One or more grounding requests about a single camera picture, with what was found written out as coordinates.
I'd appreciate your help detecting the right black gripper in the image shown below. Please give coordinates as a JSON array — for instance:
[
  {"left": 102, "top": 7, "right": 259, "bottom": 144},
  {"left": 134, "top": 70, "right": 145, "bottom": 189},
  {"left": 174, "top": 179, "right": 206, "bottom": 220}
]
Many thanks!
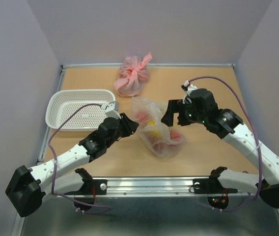
[{"left": 161, "top": 99, "right": 207, "bottom": 127}]

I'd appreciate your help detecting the clear plastic fruit bag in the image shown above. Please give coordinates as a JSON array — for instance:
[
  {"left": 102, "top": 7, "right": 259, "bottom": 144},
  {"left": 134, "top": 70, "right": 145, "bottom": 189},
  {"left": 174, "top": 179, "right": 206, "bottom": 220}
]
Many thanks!
[{"left": 131, "top": 97, "right": 186, "bottom": 157}]

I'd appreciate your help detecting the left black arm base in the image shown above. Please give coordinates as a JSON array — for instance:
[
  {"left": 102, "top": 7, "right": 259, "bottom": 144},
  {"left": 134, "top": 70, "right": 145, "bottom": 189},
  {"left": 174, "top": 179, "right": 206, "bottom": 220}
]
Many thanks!
[{"left": 64, "top": 178, "right": 112, "bottom": 214}]

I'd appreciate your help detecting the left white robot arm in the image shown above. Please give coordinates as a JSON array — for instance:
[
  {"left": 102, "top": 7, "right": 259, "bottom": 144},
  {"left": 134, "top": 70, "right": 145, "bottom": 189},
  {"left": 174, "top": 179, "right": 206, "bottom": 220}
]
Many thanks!
[{"left": 5, "top": 113, "right": 139, "bottom": 217}]

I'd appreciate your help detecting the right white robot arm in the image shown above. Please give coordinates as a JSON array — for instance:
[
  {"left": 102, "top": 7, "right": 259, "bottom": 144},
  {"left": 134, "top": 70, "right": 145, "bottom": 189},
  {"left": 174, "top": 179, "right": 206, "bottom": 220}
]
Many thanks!
[{"left": 161, "top": 88, "right": 279, "bottom": 208}]

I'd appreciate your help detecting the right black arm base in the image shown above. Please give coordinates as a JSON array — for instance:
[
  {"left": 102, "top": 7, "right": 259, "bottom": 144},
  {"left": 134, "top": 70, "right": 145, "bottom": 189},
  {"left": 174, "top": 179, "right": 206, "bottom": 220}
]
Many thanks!
[{"left": 189, "top": 178, "right": 238, "bottom": 211}]

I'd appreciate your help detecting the yellow fruit in bag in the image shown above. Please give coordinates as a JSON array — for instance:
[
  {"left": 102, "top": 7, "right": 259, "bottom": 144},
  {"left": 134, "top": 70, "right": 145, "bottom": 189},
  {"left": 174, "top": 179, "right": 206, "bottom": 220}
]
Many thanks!
[{"left": 145, "top": 120, "right": 162, "bottom": 139}]

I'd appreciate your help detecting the pink knotted plastic bag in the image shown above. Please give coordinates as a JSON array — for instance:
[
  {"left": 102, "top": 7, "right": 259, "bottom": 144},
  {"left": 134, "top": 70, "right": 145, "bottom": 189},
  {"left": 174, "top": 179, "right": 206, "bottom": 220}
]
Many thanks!
[{"left": 113, "top": 53, "right": 152, "bottom": 97}]

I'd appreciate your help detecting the white perforated plastic basket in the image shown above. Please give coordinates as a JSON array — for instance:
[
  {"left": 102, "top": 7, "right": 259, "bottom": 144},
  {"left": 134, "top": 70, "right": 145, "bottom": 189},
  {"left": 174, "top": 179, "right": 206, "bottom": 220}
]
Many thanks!
[{"left": 45, "top": 89, "right": 115, "bottom": 132}]

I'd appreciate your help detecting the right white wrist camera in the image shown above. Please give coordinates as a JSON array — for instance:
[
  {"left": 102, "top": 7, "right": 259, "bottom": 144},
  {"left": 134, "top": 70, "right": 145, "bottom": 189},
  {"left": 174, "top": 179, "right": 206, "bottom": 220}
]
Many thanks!
[{"left": 181, "top": 80, "right": 197, "bottom": 104}]

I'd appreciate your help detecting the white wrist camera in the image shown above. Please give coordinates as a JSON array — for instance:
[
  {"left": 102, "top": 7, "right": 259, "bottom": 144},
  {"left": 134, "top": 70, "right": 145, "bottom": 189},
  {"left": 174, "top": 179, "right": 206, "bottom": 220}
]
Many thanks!
[
  {"left": 101, "top": 101, "right": 121, "bottom": 119},
  {"left": 181, "top": 80, "right": 197, "bottom": 104}
]

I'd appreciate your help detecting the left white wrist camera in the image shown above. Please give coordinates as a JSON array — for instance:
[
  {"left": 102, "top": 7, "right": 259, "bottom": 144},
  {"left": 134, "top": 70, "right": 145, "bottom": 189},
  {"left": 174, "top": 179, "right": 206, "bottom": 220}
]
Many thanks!
[{"left": 101, "top": 101, "right": 121, "bottom": 119}]

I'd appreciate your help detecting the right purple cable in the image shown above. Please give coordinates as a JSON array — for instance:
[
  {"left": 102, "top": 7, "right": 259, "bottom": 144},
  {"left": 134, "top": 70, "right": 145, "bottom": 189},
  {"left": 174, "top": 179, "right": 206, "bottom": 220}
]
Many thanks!
[{"left": 187, "top": 76, "right": 263, "bottom": 212}]

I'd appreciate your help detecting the purple cable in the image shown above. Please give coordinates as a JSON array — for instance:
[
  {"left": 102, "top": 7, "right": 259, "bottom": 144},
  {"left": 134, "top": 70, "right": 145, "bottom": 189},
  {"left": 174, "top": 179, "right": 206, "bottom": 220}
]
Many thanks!
[
  {"left": 47, "top": 103, "right": 112, "bottom": 214},
  {"left": 187, "top": 76, "right": 263, "bottom": 212}
]

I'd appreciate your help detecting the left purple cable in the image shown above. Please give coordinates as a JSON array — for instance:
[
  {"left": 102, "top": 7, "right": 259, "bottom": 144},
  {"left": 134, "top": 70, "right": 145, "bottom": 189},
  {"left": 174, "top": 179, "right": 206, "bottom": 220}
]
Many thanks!
[{"left": 47, "top": 103, "right": 112, "bottom": 214}]

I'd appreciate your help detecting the aluminium front rail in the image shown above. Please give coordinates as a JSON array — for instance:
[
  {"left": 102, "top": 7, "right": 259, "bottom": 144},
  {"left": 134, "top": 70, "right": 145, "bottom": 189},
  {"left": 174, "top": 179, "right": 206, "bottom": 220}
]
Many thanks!
[{"left": 23, "top": 176, "right": 260, "bottom": 197}]

